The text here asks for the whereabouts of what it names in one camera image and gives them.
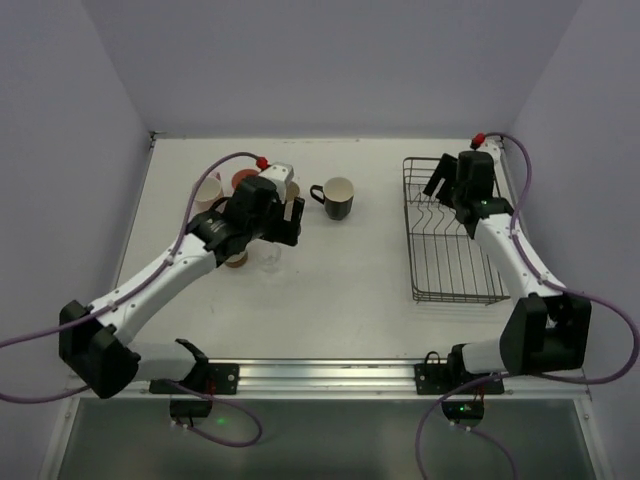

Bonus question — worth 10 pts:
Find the beige cream cup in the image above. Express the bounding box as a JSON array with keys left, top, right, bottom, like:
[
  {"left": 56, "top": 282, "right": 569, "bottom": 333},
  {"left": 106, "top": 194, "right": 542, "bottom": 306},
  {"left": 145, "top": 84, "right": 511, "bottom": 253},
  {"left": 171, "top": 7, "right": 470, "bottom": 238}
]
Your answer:
[{"left": 285, "top": 181, "right": 300, "bottom": 203}]

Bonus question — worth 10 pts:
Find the glossy black handled mug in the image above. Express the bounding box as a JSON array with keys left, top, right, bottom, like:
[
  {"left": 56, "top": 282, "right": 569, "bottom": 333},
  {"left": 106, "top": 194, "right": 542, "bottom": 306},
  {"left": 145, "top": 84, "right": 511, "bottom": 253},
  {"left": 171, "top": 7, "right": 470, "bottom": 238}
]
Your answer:
[{"left": 309, "top": 177, "right": 355, "bottom": 221}]

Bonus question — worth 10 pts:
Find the matte pink tumbler cup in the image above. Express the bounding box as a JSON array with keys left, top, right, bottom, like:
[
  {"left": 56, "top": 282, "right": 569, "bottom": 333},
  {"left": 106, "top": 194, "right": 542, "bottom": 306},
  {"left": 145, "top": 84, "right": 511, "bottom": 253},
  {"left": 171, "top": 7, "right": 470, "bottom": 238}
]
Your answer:
[{"left": 231, "top": 168, "right": 259, "bottom": 189}]

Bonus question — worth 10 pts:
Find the clear glass cup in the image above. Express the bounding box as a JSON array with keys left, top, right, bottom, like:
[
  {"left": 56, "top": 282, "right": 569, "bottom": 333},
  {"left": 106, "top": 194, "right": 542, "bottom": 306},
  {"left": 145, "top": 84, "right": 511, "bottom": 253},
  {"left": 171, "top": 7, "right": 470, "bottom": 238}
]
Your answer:
[{"left": 258, "top": 243, "right": 282, "bottom": 273}]

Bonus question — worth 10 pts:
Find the glossy pink handled mug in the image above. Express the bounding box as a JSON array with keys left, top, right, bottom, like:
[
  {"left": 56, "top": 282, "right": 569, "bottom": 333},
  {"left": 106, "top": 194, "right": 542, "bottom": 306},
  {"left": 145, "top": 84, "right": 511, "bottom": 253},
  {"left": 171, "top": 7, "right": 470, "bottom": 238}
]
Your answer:
[{"left": 192, "top": 173, "right": 224, "bottom": 214}]

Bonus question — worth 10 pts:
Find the cream cup brown band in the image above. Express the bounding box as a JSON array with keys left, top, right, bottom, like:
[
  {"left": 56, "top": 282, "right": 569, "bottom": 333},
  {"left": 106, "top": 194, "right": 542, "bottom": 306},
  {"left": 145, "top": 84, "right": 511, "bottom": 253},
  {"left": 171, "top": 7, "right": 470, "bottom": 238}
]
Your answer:
[{"left": 224, "top": 251, "right": 248, "bottom": 268}]

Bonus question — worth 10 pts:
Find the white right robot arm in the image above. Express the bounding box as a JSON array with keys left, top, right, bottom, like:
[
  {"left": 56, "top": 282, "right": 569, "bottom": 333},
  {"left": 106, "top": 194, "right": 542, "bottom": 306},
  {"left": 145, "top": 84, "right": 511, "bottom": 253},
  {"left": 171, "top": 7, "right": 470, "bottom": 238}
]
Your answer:
[{"left": 423, "top": 150, "right": 592, "bottom": 376}]

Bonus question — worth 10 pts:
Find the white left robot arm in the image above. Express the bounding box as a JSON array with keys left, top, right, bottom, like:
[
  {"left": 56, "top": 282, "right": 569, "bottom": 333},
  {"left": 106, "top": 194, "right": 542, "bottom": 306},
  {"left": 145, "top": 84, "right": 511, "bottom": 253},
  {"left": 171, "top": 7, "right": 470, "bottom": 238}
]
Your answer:
[{"left": 58, "top": 168, "right": 305, "bottom": 399}]

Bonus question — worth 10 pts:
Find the black wire dish rack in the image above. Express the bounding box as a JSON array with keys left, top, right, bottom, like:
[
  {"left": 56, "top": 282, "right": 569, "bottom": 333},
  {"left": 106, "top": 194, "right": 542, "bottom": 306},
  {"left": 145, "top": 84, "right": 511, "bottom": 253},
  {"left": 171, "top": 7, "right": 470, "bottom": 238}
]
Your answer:
[{"left": 402, "top": 157, "right": 509, "bottom": 305}]

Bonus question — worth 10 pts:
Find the aluminium mounting rail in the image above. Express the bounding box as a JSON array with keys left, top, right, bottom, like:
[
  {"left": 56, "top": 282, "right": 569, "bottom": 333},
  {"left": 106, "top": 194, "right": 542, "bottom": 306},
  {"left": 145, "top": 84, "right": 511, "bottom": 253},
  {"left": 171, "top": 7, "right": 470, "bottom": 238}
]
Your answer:
[{"left": 69, "top": 355, "right": 586, "bottom": 401}]

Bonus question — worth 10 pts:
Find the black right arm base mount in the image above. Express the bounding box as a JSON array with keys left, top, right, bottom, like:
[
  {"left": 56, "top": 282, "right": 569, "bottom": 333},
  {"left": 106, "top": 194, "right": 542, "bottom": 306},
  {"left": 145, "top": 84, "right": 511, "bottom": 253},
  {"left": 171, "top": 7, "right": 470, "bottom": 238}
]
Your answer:
[{"left": 414, "top": 345, "right": 505, "bottom": 427}]

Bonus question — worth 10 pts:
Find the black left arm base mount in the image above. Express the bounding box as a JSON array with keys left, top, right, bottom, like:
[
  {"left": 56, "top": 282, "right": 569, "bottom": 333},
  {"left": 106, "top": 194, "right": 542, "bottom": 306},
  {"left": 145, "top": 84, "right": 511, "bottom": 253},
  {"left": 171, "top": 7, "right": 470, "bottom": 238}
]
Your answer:
[{"left": 169, "top": 339, "right": 239, "bottom": 426}]

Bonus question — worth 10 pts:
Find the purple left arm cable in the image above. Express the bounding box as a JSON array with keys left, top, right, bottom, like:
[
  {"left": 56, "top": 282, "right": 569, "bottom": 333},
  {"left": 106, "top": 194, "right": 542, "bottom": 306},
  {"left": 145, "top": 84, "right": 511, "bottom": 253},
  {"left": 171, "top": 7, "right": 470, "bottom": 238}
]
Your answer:
[{"left": 0, "top": 152, "right": 264, "bottom": 447}]

